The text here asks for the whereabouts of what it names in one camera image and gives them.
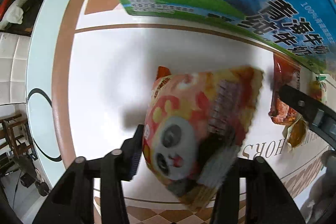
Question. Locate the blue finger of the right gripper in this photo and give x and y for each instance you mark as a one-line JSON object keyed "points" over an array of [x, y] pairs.
{"points": [[320, 118]]}

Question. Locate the white chair near left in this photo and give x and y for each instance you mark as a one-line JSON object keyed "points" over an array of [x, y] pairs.
{"points": [[14, 51]]}

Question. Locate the checkered table mat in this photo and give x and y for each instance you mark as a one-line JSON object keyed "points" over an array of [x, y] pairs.
{"points": [[113, 71]]}

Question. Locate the brown red snack packet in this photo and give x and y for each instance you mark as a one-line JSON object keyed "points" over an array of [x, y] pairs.
{"points": [[286, 77]]}

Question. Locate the panda orange snack packet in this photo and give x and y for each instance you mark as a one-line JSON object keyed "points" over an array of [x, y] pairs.
{"points": [[195, 126]]}

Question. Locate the round pastry in wrapper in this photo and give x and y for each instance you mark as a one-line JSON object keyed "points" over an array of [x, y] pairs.
{"points": [[294, 133]]}

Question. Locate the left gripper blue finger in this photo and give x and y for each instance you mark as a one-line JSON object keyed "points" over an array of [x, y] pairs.
{"points": [[135, 151]]}

